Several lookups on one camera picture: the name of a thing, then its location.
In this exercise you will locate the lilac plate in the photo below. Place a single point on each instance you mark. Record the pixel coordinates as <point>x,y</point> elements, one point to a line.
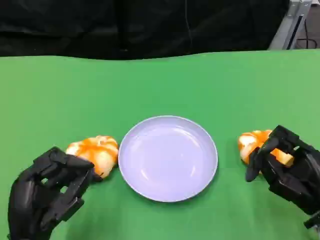
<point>167,160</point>

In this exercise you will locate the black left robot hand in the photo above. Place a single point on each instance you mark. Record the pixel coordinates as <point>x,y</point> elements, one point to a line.
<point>32,195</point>

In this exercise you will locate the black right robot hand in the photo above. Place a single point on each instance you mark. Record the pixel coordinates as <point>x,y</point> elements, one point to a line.
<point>300,180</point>

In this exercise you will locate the black backdrop curtain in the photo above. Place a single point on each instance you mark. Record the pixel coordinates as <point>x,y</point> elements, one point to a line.
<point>100,25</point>

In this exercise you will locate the orange and white bread roll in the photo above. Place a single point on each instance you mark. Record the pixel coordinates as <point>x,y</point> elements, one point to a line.
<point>250,141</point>
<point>102,152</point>

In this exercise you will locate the green table cloth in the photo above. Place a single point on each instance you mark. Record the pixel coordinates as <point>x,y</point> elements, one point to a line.
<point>160,85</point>

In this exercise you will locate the grey aluminium frame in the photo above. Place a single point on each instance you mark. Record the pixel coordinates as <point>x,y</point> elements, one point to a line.
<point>287,27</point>

